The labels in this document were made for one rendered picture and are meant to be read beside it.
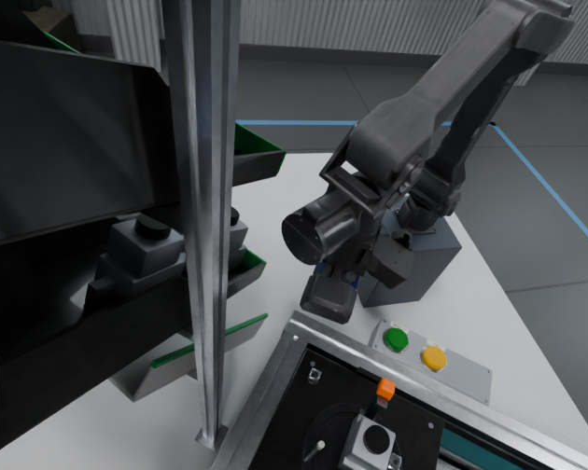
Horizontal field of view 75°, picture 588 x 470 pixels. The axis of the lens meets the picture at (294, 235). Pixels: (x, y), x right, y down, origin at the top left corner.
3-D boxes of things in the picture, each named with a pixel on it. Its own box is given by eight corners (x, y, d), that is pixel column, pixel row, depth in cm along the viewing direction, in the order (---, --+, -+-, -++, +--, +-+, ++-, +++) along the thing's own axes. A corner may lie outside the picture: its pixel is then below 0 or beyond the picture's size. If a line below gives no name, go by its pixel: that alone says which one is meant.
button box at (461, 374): (371, 330, 76) (383, 315, 71) (476, 381, 72) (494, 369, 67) (361, 361, 71) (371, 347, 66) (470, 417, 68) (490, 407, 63)
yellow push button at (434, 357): (422, 346, 69) (427, 341, 68) (443, 356, 69) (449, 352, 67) (417, 365, 67) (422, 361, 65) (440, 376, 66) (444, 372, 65)
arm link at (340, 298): (309, 265, 40) (366, 285, 39) (348, 169, 53) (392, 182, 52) (298, 308, 46) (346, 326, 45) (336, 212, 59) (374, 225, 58)
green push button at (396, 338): (385, 328, 70) (390, 323, 69) (407, 338, 70) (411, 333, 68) (380, 346, 68) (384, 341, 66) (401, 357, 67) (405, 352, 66)
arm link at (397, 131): (504, 8, 48) (528, -77, 38) (567, 37, 45) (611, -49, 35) (345, 180, 48) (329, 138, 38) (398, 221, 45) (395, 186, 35)
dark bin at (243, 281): (179, 221, 49) (195, 169, 45) (259, 278, 45) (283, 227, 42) (-129, 317, 25) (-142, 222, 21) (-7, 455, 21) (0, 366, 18)
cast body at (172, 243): (148, 259, 40) (164, 201, 36) (179, 283, 38) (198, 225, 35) (70, 289, 32) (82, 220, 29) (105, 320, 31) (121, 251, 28)
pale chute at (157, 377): (193, 291, 65) (206, 269, 65) (254, 338, 62) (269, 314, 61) (41, 319, 38) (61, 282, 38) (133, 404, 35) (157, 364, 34)
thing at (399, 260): (361, 249, 45) (417, 269, 44) (375, 211, 50) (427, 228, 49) (351, 279, 50) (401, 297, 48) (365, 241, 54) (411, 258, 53)
